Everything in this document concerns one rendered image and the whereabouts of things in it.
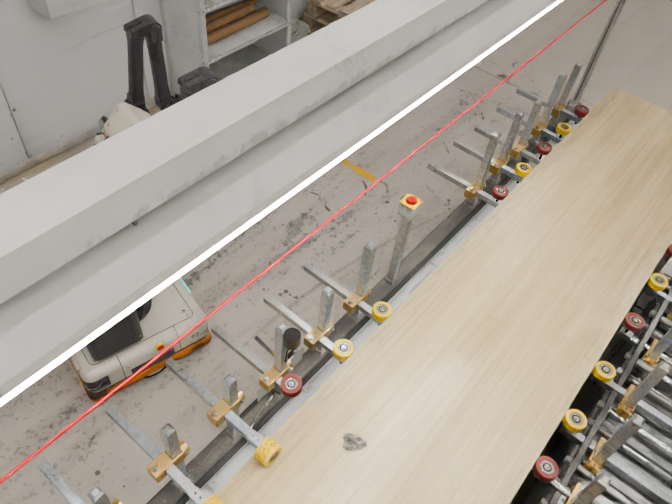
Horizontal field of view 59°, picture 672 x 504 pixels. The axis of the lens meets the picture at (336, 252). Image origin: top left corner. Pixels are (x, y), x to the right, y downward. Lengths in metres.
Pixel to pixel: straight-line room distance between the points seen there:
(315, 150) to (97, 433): 2.61
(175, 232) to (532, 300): 2.15
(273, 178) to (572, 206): 2.55
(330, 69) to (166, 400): 2.66
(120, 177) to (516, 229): 2.48
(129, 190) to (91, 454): 2.66
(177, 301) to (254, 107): 2.59
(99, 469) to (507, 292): 2.04
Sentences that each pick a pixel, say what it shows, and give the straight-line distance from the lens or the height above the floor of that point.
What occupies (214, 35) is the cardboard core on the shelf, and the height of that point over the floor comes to 0.58.
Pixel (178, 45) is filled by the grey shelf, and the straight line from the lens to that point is 4.67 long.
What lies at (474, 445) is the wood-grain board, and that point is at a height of 0.90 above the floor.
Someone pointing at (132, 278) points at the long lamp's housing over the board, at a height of 2.36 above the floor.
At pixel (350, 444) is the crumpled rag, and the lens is 2.15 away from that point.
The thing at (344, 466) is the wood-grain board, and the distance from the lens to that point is 2.12.
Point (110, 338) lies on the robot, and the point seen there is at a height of 0.44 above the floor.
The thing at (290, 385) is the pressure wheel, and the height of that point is 0.91.
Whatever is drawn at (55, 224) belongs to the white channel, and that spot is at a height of 2.46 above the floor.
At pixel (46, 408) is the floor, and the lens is 3.39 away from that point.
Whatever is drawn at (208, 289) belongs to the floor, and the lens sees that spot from 3.63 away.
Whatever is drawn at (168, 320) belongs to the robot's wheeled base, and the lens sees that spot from 3.18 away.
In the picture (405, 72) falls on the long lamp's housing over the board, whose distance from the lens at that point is 0.95.
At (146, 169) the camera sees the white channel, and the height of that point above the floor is 2.46.
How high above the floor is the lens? 2.87
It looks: 49 degrees down
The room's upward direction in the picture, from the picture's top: 8 degrees clockwise
